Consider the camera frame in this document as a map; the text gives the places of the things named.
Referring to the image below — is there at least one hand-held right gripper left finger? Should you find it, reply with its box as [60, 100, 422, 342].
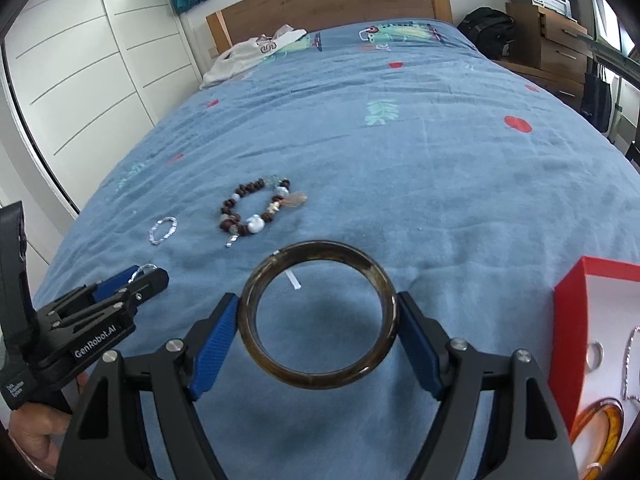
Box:
[54, 292, 241, 480]

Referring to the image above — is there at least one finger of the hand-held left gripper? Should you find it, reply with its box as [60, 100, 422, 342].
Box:
[92, 265, 143, 304]
[117, 267, 170, 311]

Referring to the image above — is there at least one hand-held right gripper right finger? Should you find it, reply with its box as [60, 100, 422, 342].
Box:
[395, 291, 576, 480]

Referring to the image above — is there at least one dark brown bangle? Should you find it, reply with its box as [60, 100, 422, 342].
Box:
[237, 241, 399, 391]

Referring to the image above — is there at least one red cardboard box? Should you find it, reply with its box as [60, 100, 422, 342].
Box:
[547, 256, 640, 480]

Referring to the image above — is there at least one small silver ring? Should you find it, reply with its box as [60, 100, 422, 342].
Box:
[586, 341, 606, 372]

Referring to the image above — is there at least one amber bangle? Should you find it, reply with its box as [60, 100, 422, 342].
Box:
[570, 398, 627, 480]

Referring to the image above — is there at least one silver bead necklace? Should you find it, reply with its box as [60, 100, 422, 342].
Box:
[620, 325, 640, 403]

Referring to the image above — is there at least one person's left hand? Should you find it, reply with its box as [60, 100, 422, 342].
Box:
[7, 402, 76, 478]

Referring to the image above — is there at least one blue printed blanket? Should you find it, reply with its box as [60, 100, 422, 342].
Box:
[30, 19, 640, 480]

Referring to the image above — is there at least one white wardrobe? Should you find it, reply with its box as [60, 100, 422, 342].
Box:
[0, 0, 203, 261]

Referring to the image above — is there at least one white garment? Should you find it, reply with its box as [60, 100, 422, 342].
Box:
[200, 24, 308, 91]

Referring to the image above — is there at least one dark blue bag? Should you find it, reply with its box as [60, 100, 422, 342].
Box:
[580, 60, 613, 133]

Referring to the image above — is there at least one black backpack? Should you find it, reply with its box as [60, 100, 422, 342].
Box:
[456, 7, 516, 60]

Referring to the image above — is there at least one wooden drawer cabinet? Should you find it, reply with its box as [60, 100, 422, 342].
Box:
[505, 2, 593, 101]

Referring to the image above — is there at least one wooden headboard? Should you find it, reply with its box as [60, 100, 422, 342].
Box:
[206, 0, 453, 56]

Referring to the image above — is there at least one glass desk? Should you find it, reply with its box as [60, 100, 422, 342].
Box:
[575, 30, 640, 68]

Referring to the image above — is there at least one brown beaded bracelet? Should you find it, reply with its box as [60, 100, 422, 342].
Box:
[217, 176, 308, 249]

